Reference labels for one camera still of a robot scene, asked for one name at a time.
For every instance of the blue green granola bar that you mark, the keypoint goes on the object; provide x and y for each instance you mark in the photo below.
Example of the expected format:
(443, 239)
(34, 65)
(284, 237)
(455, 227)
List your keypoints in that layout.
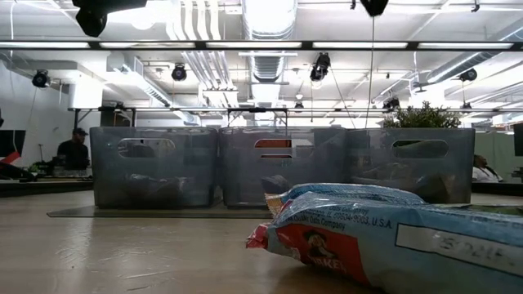
(275, 184)
(498, 210)

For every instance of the black ceiling spotlight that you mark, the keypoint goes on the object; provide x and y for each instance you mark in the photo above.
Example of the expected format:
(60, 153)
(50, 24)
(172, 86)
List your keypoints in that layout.
(391, 103)
(320, 67)
(468, 74)
(41, 78)
(179, 72)

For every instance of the small green potted plant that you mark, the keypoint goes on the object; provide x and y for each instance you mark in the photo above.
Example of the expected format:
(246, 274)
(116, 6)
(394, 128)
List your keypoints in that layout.
(421, 118)

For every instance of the person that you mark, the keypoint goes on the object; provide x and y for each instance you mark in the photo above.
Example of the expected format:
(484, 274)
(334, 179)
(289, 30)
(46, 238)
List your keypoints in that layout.
(73, 153)
(484, 173)

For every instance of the grey translucent plastic bin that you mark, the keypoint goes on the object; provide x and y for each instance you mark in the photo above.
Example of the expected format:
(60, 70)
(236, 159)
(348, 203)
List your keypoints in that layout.
(196, 155)
(245, 163)
(367, 143)

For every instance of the red tube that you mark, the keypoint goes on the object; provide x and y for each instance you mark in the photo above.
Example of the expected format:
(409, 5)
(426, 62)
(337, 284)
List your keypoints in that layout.
(10, 158)

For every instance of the black angled tube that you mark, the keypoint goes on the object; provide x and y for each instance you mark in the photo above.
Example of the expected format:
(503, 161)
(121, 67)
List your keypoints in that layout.
(16, 173)

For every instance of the black aluminium crossbar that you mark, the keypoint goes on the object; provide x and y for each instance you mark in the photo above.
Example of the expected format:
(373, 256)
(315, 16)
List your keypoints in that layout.
(49, 188)

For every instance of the dark grey silicone mat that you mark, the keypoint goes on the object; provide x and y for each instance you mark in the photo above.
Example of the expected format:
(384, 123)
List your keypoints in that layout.
(163, 212)

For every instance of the silver ventilation duct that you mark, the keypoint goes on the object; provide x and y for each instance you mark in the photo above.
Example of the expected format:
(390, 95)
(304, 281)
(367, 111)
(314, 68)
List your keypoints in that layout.
(267, 24)

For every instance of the overhead frame beam with lights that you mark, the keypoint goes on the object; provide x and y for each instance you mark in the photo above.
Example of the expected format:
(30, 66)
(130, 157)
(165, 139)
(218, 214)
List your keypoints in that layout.
(253, 45)

